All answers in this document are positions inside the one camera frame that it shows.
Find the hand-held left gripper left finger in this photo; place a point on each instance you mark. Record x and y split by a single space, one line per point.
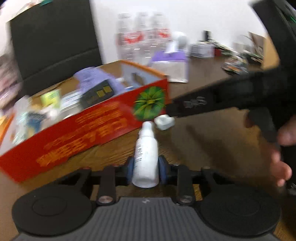
130 169

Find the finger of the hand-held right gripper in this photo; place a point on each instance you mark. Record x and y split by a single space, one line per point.
173 110

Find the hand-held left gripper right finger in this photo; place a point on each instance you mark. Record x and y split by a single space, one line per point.
163 169

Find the white plastic device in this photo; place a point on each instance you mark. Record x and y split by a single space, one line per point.
163 121

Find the white plastic bottle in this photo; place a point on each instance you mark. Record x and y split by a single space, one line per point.
145 157

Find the red cardboard box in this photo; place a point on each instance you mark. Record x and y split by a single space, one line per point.
81 139

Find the dark blue charger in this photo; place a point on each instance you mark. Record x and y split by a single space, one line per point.
97 93

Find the purple knitted cloth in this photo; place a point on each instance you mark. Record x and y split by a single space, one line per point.
92 76

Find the green small box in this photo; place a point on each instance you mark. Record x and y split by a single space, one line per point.
50 98

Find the clear plastic bag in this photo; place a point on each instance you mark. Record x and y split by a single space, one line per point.
22 115

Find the person's right hand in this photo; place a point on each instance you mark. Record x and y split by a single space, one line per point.
277 162

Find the colourful snack packet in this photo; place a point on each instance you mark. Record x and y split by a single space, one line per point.
234 66

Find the purple tissue pack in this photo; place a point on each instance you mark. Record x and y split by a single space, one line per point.
168 67

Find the dark small box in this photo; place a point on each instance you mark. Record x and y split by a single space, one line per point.
223 50

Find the clear plastic box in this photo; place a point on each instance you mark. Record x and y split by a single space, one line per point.
202 51

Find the white round speaker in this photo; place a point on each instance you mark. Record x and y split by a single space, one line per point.
180 40

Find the small black device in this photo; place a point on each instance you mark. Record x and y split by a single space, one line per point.
207 36

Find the black chair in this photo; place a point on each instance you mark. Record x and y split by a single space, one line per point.
53 34

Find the purple ceramic vase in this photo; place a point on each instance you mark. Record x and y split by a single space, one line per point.
8 81

